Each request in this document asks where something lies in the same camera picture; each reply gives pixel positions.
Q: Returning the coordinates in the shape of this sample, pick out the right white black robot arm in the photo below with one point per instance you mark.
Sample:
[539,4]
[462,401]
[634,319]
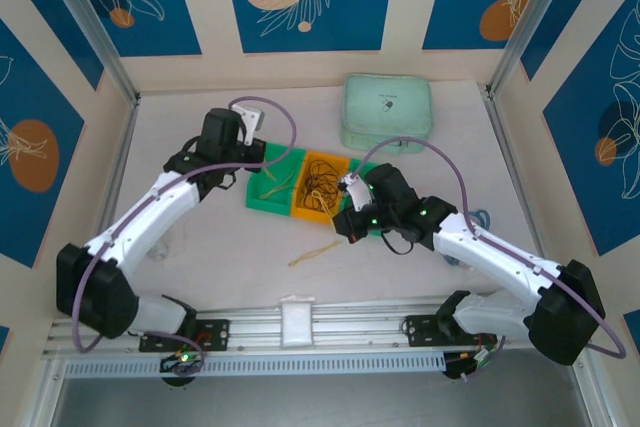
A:
[490,252]

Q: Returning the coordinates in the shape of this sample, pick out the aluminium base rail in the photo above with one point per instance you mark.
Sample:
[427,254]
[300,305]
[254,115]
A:
[360,319]

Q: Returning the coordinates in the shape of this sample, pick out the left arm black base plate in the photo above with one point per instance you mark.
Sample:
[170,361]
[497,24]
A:
[215,334]

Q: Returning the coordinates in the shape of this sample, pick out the pile of rubber bands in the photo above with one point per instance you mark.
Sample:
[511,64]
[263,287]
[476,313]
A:
[315,253]

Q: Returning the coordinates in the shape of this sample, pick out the aluminium frame post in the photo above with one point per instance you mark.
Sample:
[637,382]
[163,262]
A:
[90,27]
[525,12]

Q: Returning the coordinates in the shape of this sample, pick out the white foam pad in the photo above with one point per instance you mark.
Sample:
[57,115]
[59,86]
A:
[297,322]

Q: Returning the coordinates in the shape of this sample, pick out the aluminium table edge rail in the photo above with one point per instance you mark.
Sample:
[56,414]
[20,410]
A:
[117,147]
[510,157]

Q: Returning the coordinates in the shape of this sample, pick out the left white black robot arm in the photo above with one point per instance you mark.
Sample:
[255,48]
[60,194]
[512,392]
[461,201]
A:
[145,217]

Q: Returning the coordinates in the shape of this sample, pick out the blue stethoscope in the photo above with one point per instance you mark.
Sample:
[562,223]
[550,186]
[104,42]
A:
[482,218]

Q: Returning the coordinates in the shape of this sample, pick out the yellow plastic bin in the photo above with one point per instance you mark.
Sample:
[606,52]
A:
[300,212]

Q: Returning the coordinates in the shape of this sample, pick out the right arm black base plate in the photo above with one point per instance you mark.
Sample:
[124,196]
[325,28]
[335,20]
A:
[420,332]

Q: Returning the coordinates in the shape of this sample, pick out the mint green zip pouch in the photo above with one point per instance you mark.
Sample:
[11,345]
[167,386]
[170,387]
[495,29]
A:
[385,107]

